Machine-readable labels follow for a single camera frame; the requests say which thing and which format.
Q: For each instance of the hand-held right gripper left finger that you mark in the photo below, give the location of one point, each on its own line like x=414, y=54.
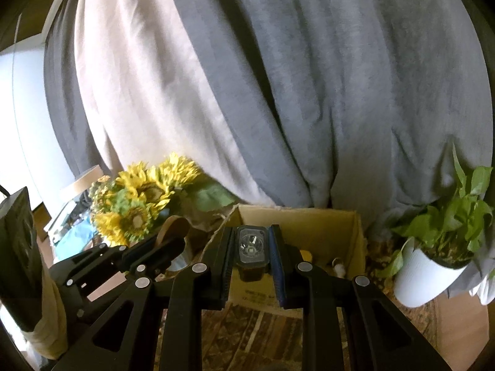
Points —
x=229, y=274

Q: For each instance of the patterned brown table cloth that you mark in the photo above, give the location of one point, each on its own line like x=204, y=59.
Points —
x=251, y=336

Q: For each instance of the white cloth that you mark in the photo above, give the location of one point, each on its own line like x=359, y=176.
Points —
x=479, y=290

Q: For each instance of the beige curtain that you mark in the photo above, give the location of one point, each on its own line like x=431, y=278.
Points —
x=147, y=65

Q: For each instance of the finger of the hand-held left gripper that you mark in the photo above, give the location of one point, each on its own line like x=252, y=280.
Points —
x=100, y=262
x=162, y=255

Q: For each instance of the blue cloth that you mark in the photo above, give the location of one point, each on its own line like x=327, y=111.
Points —
x=77, y=235

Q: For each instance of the yellow sunflower bouquet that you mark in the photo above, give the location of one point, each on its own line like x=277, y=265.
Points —
x=135, y=208

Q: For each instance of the grey metal flower bucket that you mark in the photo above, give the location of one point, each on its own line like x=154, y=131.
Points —
x=181, y=261

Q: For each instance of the brown cardboard box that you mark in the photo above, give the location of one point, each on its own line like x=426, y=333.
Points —
x=328, y=226

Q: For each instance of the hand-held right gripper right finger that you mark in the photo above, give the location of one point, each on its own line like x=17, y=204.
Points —
x=277, y=270

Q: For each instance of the person's left forearm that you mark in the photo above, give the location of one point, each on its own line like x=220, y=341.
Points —
x=46, y=317

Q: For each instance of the green plant in white pot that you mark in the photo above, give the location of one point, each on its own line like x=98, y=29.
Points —
x=429, y=274

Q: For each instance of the grey curtain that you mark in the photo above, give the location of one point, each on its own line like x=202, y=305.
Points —
x=348, y=85

